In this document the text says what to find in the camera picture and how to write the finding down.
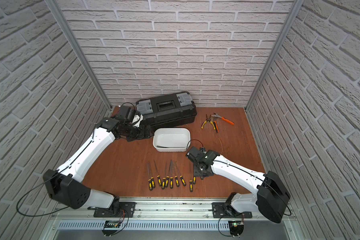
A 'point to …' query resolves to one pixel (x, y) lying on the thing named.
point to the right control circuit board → (235, 227)
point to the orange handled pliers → (216, 116)
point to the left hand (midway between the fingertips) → (149, 132)
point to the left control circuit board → (110, 224)
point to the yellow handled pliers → (208, 120)
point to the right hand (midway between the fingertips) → (202, 172)
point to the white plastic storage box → (171, 139)
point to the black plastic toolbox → (167, 111)
